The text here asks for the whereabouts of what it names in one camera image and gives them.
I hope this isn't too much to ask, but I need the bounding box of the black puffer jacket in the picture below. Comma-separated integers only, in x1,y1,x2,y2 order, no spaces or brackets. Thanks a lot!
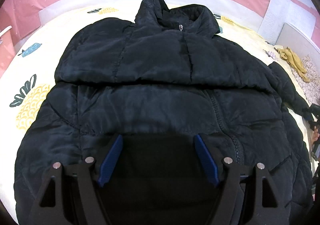
14,0,319,224

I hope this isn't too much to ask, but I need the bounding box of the person right hand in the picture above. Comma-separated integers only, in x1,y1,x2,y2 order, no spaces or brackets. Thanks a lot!
311,126,319,145

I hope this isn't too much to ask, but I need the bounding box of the mustard yellow cloth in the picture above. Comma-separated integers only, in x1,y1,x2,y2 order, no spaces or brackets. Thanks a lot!
274,45,310,83

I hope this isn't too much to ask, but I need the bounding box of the white headboard panel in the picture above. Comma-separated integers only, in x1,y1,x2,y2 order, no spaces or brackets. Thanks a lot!
276,23,320,68

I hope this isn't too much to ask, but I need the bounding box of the yellow pineapple bed sheet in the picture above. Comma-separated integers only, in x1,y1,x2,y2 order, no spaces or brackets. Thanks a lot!
1,0,302,219

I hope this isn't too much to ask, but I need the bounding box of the pink storage box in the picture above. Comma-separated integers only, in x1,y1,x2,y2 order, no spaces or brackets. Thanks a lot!
0,25,16,74

